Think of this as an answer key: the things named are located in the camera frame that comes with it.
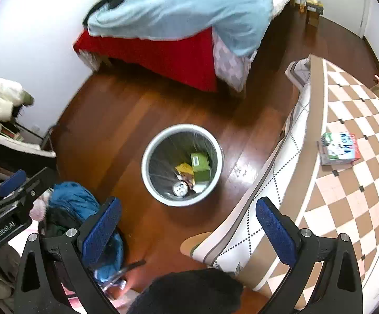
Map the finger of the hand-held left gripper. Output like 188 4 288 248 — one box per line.
0 169 27 201
18 167 57 205

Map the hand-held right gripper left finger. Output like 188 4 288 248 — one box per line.
13 196 122 314

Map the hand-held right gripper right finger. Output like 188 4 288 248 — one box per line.
255 196 364 314

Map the white round bin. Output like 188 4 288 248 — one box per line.
141 124 224 207

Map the red drink can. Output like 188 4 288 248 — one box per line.
173 181 189 197

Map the green tissue box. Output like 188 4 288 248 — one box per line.
190 153 211 184

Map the yellow snack bag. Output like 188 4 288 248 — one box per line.
175 162 195 181

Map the pink cloth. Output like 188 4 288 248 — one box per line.
8 199 138 310

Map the black chair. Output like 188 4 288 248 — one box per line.
0 118 58 175

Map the blue jacket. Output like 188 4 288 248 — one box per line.
45 181 125 282

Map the silver metal tool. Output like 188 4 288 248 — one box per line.
101 260 146 291

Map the milk carton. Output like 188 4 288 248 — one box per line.
318 132 361 166

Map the patterned white mattress sheet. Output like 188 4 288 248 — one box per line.
212 26 259 93

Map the bed with blue blanket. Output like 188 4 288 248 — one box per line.
73 0 291 93

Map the small cardboard box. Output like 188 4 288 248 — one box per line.
305 3 325 27

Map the light blue blanket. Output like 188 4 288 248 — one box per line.
87 0 273 57

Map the white door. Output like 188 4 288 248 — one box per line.
314 0 372 37

